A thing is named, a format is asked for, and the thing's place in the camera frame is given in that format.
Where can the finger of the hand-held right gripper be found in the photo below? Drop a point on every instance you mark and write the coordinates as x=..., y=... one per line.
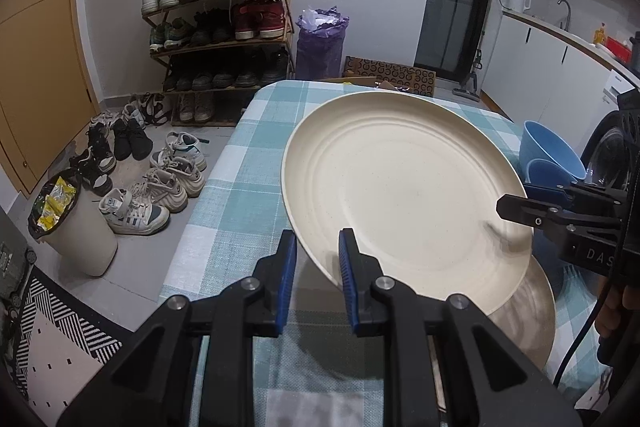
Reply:
x=547, y=195
x=520, y=209

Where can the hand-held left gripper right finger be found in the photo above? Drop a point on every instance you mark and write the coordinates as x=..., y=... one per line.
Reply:
x=347, y=277

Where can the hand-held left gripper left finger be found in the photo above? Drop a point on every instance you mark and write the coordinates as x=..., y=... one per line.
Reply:
x=285, y=282

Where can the light blue bowl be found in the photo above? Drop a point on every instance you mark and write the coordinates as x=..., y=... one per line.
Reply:
x=550, y=147

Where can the cream round plate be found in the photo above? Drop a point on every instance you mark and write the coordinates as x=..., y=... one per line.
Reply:
x=400, y=197
x=530, y=322

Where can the person's right hand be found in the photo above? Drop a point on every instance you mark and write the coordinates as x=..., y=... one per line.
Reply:
x=612, y=312

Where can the white washing machine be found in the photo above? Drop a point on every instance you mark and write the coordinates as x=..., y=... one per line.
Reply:
x=607, y=142

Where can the teal checked tablecloth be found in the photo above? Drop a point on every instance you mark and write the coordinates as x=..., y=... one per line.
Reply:
x=240, y=187

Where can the white base cabinets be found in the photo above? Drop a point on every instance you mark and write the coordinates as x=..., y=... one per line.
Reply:
x=540, y=72

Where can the upright stick vacuum cleaner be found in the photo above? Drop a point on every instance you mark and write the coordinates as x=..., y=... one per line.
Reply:
x=470, y=79

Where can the scattered pile of shoes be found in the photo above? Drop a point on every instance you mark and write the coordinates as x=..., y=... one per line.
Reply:
x=165, y=187

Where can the white kitchen countertop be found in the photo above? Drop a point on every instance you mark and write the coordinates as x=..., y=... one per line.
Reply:
x=575, y=38

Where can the small red box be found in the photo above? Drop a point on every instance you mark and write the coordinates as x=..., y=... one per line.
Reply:
x=620, y=49

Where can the yellow bottle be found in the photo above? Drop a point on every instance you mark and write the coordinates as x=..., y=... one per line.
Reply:
x=600, y=36

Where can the metal kitchen faucet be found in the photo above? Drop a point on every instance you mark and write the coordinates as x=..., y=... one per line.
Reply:
x=567, y=14

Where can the open box with yellow contents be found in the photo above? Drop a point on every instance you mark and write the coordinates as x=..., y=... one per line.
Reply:
x=360, y=82

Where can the white trash bin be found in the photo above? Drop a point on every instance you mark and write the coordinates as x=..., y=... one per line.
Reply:
x=85, y=242

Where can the purple plastic bag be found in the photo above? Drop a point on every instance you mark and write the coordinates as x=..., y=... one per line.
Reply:
x=320, y=52

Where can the black white patterned rug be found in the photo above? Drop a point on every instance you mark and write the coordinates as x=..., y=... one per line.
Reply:
x=55, y=347

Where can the dark grey appliance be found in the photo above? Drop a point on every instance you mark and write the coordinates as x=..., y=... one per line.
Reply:
x=12, y=257

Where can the yellow wooden door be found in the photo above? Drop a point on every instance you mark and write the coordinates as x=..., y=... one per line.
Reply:
x=40, y=57

